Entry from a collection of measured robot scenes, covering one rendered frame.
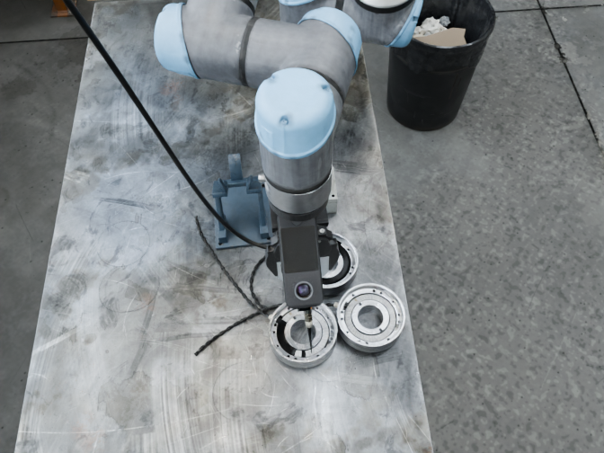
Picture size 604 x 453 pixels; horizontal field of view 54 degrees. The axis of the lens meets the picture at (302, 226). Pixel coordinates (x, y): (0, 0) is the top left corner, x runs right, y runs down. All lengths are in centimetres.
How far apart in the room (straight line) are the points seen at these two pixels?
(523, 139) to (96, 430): 181
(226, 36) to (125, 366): 54
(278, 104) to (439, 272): 144
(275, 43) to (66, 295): 60
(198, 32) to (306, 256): 27
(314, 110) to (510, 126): 184
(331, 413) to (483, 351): 100
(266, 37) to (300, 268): 26
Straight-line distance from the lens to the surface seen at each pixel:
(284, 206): 64
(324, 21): 65
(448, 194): 209
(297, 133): 54
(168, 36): 68
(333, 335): 91
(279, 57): 63
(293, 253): 68
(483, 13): 214
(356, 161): 112
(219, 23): 66
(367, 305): 94
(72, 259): 109
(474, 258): 198
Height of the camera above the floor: 168
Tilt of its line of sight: 58 degrees down
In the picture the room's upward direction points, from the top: 2 degrees counter-clockwise
